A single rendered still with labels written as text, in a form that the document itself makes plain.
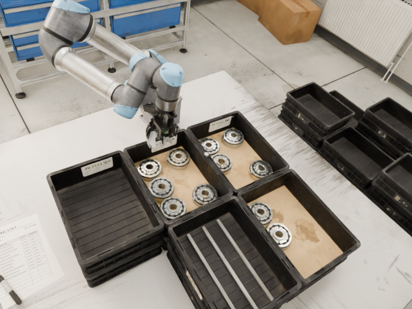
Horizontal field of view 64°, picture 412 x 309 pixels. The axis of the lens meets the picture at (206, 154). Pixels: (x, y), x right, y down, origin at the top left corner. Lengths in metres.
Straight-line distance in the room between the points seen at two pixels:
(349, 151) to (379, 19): 1.95
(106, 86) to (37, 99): 2.02
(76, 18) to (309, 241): 1.21
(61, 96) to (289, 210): 2.31
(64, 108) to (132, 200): 1.80
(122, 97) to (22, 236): 0.71
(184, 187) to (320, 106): 1.49
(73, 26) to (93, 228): 0.74
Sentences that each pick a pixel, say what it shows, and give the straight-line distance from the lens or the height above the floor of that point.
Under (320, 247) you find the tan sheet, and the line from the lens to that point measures 1.40.
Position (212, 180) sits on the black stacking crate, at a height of 0.87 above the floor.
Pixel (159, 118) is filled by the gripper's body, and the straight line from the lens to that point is 1.21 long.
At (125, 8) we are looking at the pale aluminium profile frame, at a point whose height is 0.60.
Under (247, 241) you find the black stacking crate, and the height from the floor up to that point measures 0.83.
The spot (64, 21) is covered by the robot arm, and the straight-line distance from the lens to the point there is 1.34.
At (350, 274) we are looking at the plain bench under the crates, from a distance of 1.57.
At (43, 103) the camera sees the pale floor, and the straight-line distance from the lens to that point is 3.12.
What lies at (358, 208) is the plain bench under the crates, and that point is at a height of 0.70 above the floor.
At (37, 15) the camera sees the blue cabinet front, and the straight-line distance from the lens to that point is 2.94.
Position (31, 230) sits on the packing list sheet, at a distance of 1.51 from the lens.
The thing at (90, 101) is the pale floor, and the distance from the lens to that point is 3.06.
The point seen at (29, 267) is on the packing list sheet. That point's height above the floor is 0.70.
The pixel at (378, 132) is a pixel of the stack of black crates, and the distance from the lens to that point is 2.59.
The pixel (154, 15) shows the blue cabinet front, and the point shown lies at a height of 0.47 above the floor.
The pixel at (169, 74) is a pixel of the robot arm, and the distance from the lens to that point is 1.06.
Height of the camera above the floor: 1.97
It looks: 49 degrees down
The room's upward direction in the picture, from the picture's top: 11 degrees clockwise
